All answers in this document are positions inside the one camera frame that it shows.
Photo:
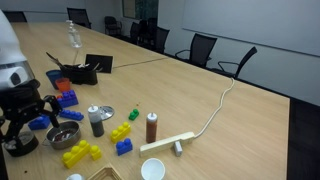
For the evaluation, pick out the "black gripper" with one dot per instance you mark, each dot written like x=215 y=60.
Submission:
x=20 y=100

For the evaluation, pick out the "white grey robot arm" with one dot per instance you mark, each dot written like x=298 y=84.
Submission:
x=10 y=50

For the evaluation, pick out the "blue square four-stud block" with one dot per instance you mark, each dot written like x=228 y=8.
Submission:
x=39 y=123

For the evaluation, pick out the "red beans heap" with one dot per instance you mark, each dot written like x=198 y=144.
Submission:
x=63 y=136

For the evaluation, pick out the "long blue four-stud block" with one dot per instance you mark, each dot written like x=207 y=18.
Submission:
x=71 y=115

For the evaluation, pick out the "large blue six-stud block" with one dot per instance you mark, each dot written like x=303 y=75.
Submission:
x=67 y=99

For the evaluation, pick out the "small steel pot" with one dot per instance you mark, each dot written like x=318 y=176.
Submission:
x=71 y=140

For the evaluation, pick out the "orange cup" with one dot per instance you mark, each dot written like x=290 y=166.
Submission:
x=62 y=85

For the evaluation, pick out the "blue cup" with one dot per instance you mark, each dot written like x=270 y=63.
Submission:
x=51 y=76

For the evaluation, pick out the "black utensil holder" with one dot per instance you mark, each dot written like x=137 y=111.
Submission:
x=80 y=76

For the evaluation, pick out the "dark sauce squeeze bottle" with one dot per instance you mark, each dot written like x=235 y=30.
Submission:
x=96 y=123

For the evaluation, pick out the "small yellow block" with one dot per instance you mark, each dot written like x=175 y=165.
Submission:
x=96 y=152

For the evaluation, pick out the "silver spoon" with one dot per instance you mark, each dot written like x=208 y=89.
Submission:
x=82 y=65

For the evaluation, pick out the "round steel lid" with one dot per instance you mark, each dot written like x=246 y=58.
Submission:
x=108 y=112

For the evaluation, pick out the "silver fork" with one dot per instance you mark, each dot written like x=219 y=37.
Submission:
x=96 y=67

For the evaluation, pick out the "black tablet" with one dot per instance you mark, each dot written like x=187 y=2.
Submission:
x=99 y=63

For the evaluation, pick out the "clear pump sanitizer bottle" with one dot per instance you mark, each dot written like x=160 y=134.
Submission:
x=74 y=36

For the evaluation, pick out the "blue two-stud block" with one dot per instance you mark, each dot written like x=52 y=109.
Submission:
x=124 y=147

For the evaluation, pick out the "green two-stud block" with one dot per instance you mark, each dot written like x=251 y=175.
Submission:
x=134 y=114

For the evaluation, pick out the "black office chair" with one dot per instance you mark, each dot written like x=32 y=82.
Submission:
x=138 y=31
x=113 y=24
x=201 y=46
x=245 y=60
x=15 y=16
x=161 y=39
x=79 y=16

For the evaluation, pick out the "brown sauce squeeze bottle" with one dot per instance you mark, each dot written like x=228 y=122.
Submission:
x=151 y=130

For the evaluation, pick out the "white mug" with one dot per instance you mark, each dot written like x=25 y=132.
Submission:
x=152 y=169

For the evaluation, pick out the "grey plug adapter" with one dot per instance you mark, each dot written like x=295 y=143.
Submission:
x=178 y=148

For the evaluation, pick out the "framed wall picture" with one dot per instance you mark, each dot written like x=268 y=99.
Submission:
x=140 y=9

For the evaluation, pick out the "wall whiteboard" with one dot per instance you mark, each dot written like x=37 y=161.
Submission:
x=253 y=23

